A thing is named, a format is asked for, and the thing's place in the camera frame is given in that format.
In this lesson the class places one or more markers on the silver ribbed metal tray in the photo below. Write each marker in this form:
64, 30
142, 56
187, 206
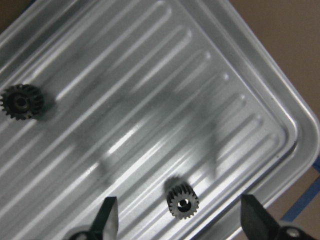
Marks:
137, 92

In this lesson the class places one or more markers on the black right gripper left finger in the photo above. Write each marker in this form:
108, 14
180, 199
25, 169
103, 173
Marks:
106, 223

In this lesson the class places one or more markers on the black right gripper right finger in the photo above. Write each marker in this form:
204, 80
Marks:
256, 222

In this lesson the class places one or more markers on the black bearing gear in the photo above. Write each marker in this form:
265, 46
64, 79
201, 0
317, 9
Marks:
181, 199
22, 101

